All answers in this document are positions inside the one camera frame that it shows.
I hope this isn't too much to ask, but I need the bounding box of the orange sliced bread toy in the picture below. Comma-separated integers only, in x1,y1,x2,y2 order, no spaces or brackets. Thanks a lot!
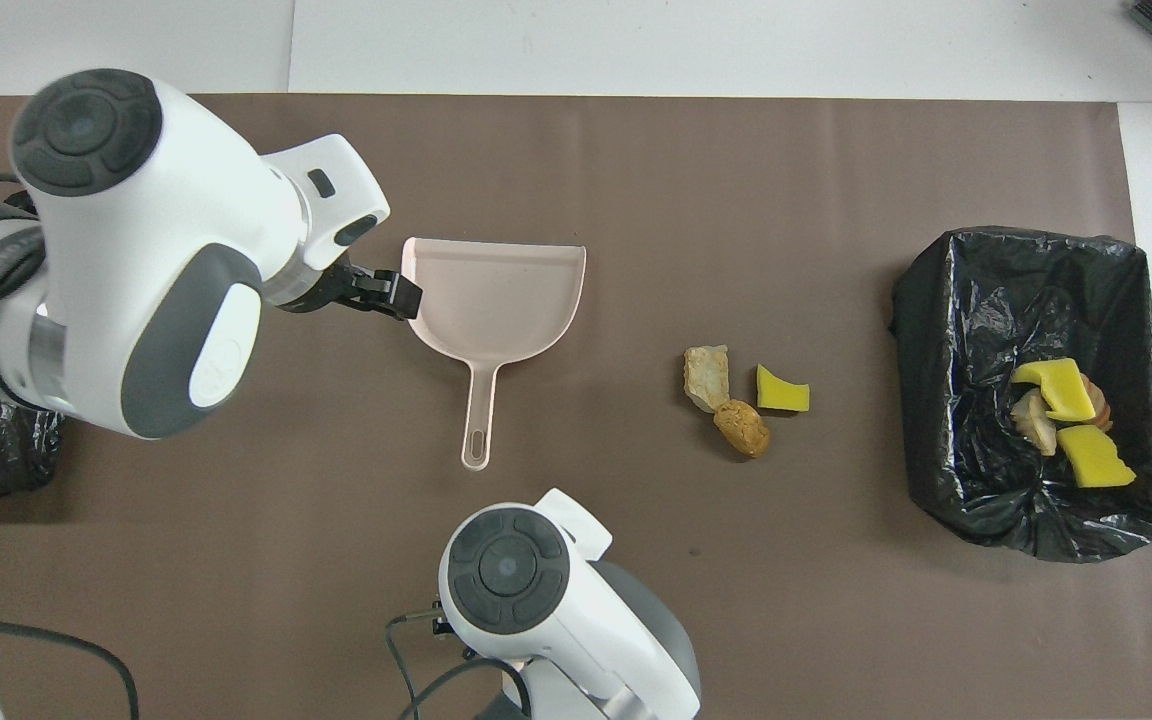
1081,375,1115,433

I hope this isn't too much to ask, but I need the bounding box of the small yellow sponge piece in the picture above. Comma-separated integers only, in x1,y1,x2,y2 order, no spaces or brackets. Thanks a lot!
756,364,811,413

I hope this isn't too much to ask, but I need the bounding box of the notched yellow sponge piece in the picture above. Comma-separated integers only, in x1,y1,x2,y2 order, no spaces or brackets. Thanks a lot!
1056,425,1137,489

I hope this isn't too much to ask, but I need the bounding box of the pale food toy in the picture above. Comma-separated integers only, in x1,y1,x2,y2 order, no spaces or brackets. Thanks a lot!
1012,388,1059,457

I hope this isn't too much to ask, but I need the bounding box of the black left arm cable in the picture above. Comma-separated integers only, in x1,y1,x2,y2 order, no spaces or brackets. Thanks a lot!
0,613,140,720

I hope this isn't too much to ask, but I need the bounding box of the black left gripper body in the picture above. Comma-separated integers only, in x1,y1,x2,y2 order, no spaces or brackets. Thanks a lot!
281,255,357,313

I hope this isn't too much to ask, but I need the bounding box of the beige bread chunk toy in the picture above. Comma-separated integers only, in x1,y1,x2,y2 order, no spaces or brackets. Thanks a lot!
683,345,731,414

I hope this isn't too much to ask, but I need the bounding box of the pink plastic dustpan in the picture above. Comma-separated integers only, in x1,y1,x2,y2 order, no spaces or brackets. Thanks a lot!
402,237,587,472

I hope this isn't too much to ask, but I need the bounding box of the bin lined with black bag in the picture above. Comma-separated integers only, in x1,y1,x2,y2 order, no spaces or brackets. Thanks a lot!
0,395,67,506
890,227,1152,564

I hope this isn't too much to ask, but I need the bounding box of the brown paper table mat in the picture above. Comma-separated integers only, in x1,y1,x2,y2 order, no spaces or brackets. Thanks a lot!
0,95,1152,720

